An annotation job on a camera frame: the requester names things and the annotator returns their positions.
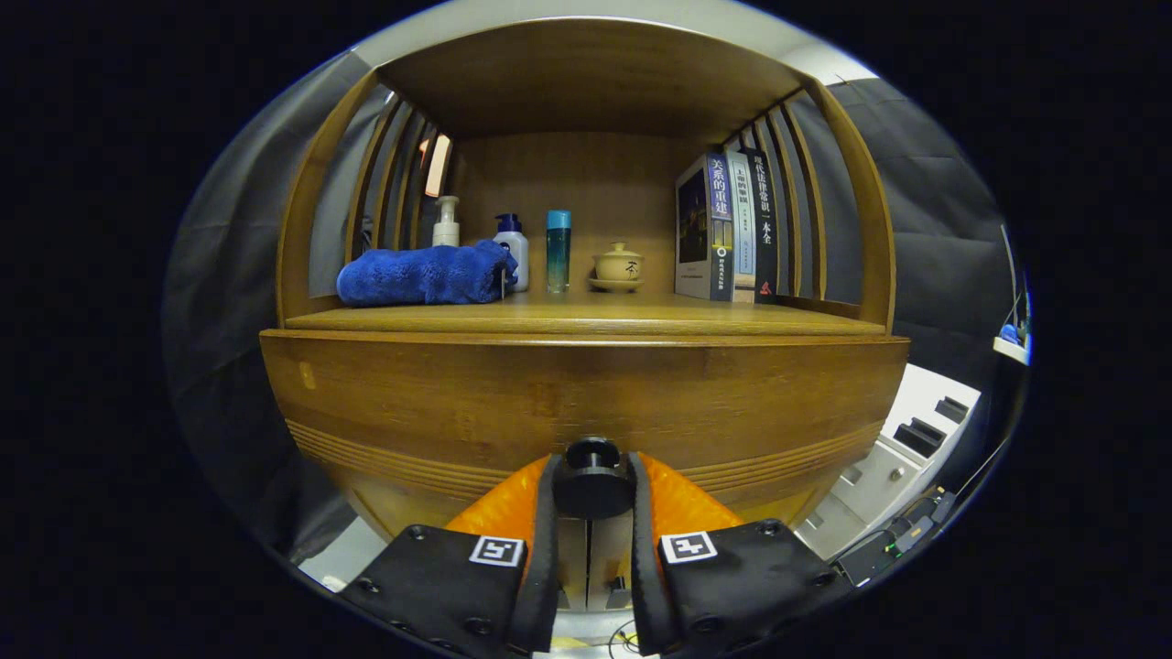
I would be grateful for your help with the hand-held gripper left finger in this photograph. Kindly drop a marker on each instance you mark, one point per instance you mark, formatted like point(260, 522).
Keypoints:
point(547, 567)

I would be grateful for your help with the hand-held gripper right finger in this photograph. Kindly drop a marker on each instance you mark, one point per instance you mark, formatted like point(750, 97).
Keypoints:
point(641, 567)

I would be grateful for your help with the wooden drawer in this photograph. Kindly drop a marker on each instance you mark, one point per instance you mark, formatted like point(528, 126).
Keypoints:
point(586, 394)

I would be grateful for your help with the white drawer unit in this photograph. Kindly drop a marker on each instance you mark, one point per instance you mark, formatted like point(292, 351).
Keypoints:
point(879, 476)

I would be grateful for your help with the wooden countertop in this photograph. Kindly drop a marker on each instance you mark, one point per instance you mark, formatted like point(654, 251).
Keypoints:
point(595, 316)

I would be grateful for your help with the wooden cabinet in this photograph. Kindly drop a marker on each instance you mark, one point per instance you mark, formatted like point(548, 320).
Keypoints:
point(586, 82)

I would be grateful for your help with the black power adapter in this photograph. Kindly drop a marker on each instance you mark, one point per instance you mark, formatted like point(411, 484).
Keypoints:
point(861, 563)

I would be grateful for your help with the beige lidded teacup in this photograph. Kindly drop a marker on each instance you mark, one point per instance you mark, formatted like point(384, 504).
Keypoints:
point(618, 267)

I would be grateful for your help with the teal bottle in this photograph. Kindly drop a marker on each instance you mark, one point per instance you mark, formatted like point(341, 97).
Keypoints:
point(558, 256)

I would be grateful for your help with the white bottle blue cap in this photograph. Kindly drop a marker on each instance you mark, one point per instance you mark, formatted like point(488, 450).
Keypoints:
point(515, 256)

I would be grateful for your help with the blue towel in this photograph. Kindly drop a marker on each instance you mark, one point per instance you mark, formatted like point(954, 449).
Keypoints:
point(412, 275)

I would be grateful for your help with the blue book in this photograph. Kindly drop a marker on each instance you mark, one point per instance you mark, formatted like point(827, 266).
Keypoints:
point(705, 229)

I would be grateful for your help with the white pump bottle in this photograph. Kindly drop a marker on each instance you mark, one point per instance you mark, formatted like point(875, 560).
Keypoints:
point(446, 233)

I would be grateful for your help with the grey book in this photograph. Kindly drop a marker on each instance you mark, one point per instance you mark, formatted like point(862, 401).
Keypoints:
point(743, 229)

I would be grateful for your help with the black book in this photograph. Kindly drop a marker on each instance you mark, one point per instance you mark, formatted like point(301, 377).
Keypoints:
point(765, 229)

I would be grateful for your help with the white side table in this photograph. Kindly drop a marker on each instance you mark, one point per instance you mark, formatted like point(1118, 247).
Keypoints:
point(1010, 350)

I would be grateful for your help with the small blue object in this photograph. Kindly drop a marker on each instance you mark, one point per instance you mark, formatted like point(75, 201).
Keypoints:
point(1009, 332)

